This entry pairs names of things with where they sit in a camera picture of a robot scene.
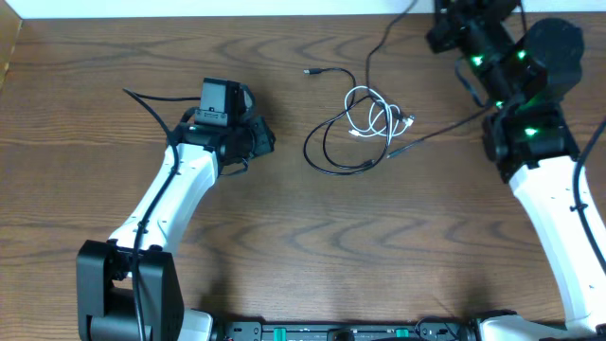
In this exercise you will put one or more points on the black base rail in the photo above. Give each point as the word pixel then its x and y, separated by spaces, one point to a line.
pixel 425 329

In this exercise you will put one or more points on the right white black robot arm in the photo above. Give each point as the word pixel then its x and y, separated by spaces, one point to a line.
pixel 528 140

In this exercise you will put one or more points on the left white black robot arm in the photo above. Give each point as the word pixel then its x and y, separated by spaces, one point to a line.
pixel 127 286

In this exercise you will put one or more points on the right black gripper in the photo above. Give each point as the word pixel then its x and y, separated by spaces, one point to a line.
pixel 454 18

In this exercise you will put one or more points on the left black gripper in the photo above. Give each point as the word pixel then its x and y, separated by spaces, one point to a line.
pixel 266 140

